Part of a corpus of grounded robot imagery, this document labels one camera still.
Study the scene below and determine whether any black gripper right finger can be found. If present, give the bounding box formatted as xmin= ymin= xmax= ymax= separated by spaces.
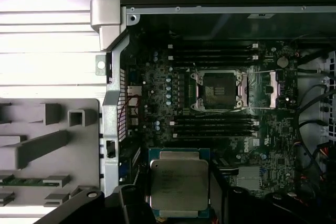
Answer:
xmin=209 ymin=167 xmax=336 ymax=224

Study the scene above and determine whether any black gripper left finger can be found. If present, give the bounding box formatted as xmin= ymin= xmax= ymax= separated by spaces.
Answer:
xmin=39 ymin=165 xmax=153 ymax=224

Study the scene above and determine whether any silver CPU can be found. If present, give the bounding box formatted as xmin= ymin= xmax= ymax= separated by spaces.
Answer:
xmin=148 ymin=147 xmax=211 ymax=211

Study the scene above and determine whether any black RAM slot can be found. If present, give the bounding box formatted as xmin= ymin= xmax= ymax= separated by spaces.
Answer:
xmin=167 ymin=54 xmax=259 ymax=61
xmin=173 ymin=60 xmax=254 ymax=67
xmin=174 ymin=115 xmax=253 ymax=122
xmin=174 ymin=126 xmax=253 ymax=133
xmin=173 ymin=49 xmax=254 ymax=56
xmin=167 ymin=43 xmax=259 ymax=50
xmin=172 ymin=132 xmax=258 ymax=140
xmin=170 ymin=121 xmax=259 ymax=127

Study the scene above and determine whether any CPU socket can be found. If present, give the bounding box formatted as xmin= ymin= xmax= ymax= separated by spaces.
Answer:
xmin=190 ymin=69 xmax=247 ymax=111

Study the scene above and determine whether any silver chipset heatsink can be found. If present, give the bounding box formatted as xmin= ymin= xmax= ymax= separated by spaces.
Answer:
xmin=237 ymin=166 xmax=262 ymax=191

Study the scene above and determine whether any green motherboard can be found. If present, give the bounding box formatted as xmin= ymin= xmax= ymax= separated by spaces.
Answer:
xmin=125 ymin=35 xmax=300 ymax=198

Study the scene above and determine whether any black and silver PC case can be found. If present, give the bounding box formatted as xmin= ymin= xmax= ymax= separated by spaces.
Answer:
xmin=90 ymin=0 xmax=336 ymax=224

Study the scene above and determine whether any green RAM stick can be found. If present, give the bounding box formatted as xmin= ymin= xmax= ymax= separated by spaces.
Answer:
xmin=0 ymin=177 xmax=45 ymax=186

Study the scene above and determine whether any grey parts rack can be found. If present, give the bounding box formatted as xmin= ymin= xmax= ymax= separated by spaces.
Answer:
xmin=0 ymin=98 xmax=103 ymax=224

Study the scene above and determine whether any metal socket cover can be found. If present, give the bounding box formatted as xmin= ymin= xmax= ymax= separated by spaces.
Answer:
xmin=237 ymin=69 xmax=287 ymax=109

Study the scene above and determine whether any silver drive cage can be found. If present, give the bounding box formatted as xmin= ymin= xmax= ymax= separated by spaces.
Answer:
xmin=319 ymin=50 xmax=336 ymax=141

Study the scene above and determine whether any orange wire bundle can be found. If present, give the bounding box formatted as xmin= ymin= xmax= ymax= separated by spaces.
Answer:
xmin=317 ymin=142 xmax=336 ymax=162

